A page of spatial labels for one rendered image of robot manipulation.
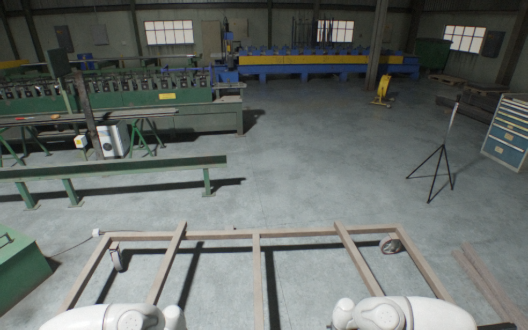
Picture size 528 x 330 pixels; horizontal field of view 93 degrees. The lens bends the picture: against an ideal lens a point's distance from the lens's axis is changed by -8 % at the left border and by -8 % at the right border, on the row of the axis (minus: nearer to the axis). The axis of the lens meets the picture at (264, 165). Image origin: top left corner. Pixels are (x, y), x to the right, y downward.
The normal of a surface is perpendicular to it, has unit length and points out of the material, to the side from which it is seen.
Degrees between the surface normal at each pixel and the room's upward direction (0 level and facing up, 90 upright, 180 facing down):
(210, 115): 90
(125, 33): 90
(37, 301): 0
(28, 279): 90
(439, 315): 13
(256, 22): 90
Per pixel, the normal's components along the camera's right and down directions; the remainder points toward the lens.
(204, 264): 0.00, -0.88
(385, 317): -0.25, -0.49
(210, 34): 0.15, 0.47
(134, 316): 0.25, -0.46
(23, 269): 0.94, 0.16
